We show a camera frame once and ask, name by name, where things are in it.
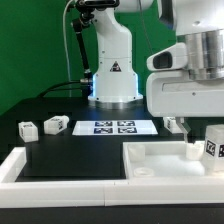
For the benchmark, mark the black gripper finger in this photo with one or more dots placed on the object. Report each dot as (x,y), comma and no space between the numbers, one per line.
(184,127)

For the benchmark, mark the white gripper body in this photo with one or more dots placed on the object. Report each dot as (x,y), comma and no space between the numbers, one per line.
(171,93)

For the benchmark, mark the white square tabletop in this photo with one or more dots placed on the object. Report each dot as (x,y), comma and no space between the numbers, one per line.
(168,159)

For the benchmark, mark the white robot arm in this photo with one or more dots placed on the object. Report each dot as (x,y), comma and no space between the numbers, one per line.
(199,24)

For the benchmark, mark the white sheet with AprilTags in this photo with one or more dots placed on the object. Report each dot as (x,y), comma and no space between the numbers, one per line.
(115,127)

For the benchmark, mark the white U-shaped obstacle fence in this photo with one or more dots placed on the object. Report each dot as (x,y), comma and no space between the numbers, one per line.
(15,194)

